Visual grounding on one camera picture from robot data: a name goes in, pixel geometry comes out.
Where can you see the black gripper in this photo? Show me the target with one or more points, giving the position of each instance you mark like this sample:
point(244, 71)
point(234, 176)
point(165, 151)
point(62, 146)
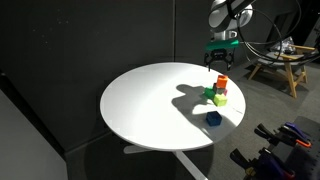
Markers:
point(218, 55)

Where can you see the orange block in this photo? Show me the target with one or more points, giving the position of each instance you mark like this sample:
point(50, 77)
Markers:
point(222, 81)

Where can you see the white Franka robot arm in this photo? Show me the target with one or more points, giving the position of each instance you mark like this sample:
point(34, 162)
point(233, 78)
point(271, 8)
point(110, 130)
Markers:
point(226, 16)

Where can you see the grey block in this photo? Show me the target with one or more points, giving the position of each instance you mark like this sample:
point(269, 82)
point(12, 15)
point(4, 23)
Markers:
point(219, 90)

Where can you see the pink block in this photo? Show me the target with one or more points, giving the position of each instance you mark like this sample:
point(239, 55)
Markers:
point(226, 92)

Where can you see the green block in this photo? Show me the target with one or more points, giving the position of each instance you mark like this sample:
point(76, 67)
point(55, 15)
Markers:
point(209, 92)

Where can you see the yellow-green block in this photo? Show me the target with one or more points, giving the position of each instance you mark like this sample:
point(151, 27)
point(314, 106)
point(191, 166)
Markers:
point(220, 100)

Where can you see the blue block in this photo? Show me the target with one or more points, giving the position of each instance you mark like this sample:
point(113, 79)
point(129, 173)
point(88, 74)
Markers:
point(214, 118)

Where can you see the clear plastic bag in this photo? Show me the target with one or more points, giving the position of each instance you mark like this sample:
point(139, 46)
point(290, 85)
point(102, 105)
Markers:
point(286, 45)

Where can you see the wooden chair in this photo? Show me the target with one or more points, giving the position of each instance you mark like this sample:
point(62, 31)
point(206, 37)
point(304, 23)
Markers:
point(290, 63)

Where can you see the round white table top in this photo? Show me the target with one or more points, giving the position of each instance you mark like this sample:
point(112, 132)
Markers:
point(150, 106)

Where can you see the black spring clamp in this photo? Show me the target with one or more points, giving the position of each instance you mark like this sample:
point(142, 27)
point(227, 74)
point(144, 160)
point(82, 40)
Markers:
point(265, 132)

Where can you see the white table base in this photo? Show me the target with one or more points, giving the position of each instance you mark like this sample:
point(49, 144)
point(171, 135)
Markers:
point(190, 165)

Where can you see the large purple black clamp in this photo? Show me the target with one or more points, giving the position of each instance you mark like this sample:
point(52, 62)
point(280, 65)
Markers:
point(263, 165)

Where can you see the grey perforated board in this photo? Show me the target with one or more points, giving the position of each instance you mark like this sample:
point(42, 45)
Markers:
point(305, 156)

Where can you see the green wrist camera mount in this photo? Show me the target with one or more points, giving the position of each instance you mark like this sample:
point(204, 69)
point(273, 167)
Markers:
point(222, 44)

